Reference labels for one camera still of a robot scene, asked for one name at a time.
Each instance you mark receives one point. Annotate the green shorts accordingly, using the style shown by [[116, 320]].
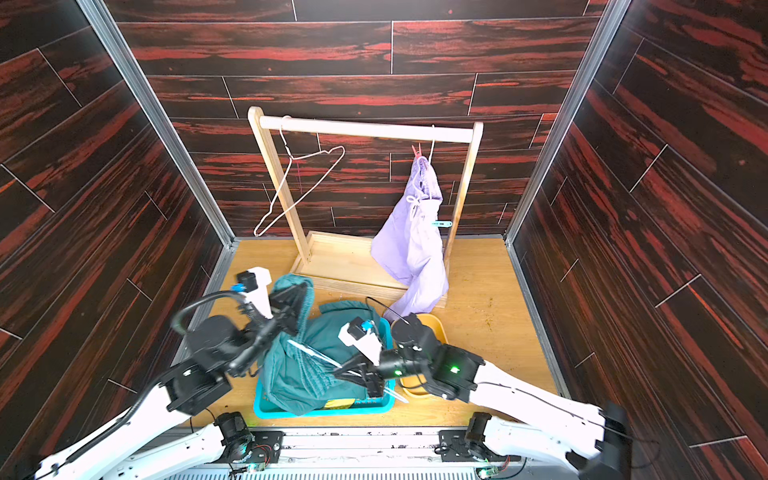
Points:
[[297, 373]]

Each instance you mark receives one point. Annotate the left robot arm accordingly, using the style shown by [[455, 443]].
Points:
[[219, 352]]

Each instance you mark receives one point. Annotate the blue wire hanger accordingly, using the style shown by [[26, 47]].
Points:
[[352, 370]]

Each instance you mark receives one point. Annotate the lilac shorts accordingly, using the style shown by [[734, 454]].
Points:
[[409, 245]]

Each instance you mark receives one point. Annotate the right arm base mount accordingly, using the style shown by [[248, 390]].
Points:
[[453, 446]]

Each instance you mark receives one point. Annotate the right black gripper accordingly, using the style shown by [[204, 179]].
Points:
[[368, 369]]

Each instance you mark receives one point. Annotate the yellow plastic tray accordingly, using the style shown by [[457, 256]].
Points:
[[413, 386]]

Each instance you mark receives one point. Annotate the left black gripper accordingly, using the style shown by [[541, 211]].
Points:
[[285, 314]]

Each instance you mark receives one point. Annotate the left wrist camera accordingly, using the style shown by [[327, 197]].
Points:
[[253, 284]]

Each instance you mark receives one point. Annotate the wooden clothes rack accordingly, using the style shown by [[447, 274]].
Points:
[[343, 263]]

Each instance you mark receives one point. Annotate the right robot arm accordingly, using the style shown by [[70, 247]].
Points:
[[515, 418]]

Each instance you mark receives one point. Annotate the turquoise plastic basket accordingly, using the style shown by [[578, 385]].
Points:
[[362, 407]]

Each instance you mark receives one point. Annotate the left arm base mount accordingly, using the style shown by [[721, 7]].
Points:
[[262, 447]]

